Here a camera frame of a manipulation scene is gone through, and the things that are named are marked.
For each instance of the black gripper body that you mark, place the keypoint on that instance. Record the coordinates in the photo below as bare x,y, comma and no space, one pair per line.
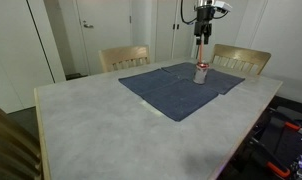
204,16

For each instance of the white closet door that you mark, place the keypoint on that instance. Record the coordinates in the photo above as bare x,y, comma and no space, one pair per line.
164,30
186,40

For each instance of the white door with lever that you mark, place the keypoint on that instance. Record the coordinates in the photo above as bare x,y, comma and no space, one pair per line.
107,26

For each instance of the white plain door panel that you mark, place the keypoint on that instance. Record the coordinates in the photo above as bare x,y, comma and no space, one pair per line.
14,50

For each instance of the blue cloth under can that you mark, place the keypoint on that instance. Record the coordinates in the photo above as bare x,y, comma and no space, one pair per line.
224,81

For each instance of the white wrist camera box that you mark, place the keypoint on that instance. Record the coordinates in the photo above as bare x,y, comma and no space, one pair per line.
222,5

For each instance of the silver red soda can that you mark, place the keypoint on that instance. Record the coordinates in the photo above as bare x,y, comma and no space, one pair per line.
201,75

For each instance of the blue cloth beside tape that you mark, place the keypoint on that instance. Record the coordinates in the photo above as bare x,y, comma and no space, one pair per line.
171,96

